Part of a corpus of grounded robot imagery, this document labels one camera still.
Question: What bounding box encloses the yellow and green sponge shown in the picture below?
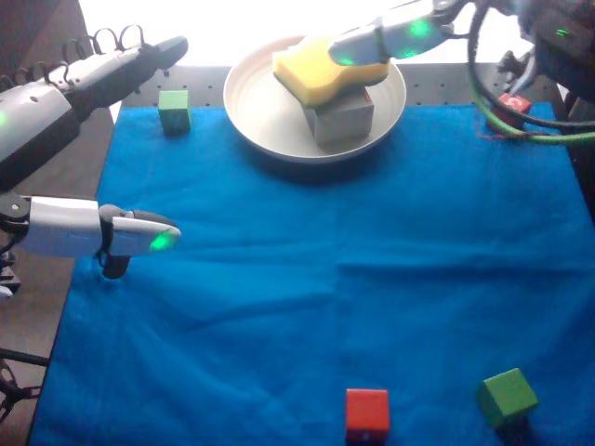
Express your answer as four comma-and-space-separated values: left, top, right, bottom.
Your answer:
271, 37, 392, 109

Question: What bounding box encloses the grey rectangular box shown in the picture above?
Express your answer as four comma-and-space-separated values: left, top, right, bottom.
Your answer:
305, 85, 376, 151

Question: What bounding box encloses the red cube with white numeral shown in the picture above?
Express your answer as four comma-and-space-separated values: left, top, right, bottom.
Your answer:
485, 92, 533, 136

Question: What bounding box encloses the green cable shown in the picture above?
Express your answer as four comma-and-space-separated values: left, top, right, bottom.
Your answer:
471, 85, 595, 146

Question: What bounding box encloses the green wooden cube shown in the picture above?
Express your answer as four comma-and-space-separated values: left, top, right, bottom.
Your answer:
475, 368, 540, 429
157, 90, 193, 137

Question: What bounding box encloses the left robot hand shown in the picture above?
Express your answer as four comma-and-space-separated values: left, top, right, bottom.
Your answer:
327, 0, 466, 69

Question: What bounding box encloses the red wooden cube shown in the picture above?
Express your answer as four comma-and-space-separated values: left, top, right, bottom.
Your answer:
345, 388, 390, 443

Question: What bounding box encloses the blue table cloth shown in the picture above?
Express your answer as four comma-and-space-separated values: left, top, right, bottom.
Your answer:
27, 102, 595, 446

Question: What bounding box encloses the black metal stand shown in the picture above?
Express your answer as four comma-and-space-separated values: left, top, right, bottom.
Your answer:
0, 348, 51, 419

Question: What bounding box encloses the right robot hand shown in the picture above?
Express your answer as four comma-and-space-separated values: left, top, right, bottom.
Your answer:
0, 25, 190, 280

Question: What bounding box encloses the white round plate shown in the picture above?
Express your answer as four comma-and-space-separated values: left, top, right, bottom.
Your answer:
222, 35, 407, 164

